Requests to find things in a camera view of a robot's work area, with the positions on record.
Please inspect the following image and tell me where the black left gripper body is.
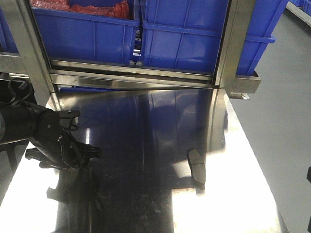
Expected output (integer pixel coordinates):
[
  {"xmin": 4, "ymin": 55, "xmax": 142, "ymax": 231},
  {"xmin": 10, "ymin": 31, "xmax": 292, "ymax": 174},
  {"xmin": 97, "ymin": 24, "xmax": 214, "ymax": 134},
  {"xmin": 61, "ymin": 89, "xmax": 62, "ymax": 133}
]
[{"xmin": 25, "ymin": 109, "xmax": 102, "ymax": 169}]

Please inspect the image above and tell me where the dark brake pad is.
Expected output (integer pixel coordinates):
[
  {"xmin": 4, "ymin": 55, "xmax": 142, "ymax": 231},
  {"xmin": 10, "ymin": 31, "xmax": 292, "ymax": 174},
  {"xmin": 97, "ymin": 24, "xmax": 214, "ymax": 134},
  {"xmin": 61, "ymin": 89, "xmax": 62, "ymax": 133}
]
[{"xmin": 187, "ymin": 149, "xmax": 206, "ymax": 190}]

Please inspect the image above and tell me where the left blue plastic bin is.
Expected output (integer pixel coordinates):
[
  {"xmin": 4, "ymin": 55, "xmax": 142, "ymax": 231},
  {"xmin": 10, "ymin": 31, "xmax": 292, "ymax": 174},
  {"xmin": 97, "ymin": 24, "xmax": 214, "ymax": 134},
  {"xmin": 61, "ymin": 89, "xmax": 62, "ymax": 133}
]
[{"xmin": 32, "ymin": 0, "xmax": 140, "ymax": 64}]

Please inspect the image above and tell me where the blue plastic bin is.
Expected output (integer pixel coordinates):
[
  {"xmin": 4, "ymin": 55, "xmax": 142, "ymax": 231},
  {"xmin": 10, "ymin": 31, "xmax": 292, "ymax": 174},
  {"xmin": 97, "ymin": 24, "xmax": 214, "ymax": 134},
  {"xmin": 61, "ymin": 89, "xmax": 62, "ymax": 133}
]
[
  {"xmin": 32, "ymin": 0, "xmax": 140, "ymax": 64},
  {"xmin": 140, "ymin": 0, "xmax": 287, "ymax": 75}
]

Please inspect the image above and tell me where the far-left blue bin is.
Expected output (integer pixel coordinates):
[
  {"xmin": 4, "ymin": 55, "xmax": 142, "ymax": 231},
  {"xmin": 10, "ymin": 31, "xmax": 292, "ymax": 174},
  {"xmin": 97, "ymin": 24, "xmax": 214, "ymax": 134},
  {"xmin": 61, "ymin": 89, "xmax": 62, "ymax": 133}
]
[{"xmin": 0, "ymin": 10, "xmax": 19, "ymax": 53}]

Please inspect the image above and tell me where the red bubble wrap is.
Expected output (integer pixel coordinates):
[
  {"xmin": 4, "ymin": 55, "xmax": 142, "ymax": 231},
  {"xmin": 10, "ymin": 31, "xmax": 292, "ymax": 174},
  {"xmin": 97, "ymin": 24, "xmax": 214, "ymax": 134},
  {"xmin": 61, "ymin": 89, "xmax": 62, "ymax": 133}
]
[{"xmin": 30, "ymin": 0, "xmax": 131, "ymax": 19}]

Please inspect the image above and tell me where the right blue plastic bin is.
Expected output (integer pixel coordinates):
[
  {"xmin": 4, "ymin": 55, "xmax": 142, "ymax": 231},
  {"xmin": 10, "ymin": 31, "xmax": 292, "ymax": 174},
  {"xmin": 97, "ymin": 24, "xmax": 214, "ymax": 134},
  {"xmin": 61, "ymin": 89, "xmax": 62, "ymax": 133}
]
[{"xmin": 140, "ymin": 0, "xmax": 287, "ymax": 75}]

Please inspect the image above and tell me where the stainless steel rack frame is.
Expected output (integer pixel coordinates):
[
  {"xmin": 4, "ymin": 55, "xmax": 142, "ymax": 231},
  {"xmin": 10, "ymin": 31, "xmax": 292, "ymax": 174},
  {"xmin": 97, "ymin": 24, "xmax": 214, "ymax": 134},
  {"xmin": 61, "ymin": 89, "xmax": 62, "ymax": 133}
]
[{"xmin": 0, "ymin": 0, "xmax": 262, "ymax": 110}]

